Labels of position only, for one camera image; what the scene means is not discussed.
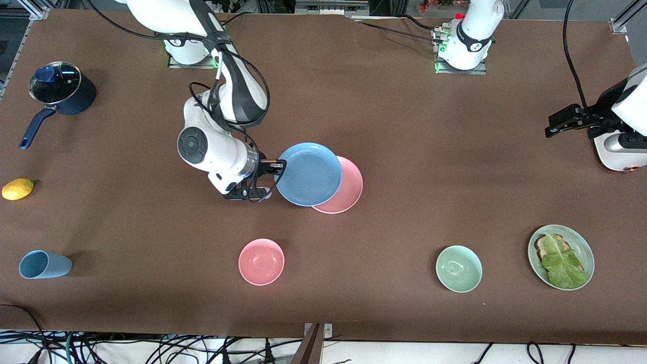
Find brown wooden post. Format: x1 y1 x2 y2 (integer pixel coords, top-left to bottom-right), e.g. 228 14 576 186
291 324 324 364

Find black base cable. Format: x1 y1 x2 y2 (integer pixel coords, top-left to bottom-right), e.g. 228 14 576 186
354 19 445 43
215 13 248 31

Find yellow lemon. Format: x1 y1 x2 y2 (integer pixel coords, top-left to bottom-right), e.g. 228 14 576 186
2 178 35 201

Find brown table cover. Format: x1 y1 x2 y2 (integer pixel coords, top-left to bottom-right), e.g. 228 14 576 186
0 9 647 345

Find aluminium frame profile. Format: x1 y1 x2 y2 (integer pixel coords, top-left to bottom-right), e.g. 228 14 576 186
609 0 647 35
20 0 56 21

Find green bowl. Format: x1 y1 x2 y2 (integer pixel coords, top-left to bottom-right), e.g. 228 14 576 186
435 245 483 294

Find white toaster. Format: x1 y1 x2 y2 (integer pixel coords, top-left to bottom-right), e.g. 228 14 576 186
594 132 647 172

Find blue cup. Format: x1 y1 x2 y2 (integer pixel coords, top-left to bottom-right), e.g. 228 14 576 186
19 250 73 280

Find blue plate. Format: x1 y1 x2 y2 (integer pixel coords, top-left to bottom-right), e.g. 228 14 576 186
274 143 342 207

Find dark blue saucepan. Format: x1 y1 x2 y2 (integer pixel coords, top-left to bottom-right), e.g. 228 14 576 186
19 61 98 150

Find green plate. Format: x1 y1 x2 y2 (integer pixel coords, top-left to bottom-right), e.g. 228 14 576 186
527 224 595 291

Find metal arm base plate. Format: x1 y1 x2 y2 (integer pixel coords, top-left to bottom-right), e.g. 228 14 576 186
434 25 487 75
168 38 223 69

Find toast slice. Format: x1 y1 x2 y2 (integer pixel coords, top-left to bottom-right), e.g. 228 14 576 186
534 234 574 262

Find pink bowl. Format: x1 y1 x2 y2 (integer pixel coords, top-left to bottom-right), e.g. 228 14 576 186
238 238 285 287

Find green lettuce leaf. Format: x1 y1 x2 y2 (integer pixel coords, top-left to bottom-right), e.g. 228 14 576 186
540 235 590 290

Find pink plate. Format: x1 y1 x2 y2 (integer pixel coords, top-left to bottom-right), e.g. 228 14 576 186
311 156 363 214

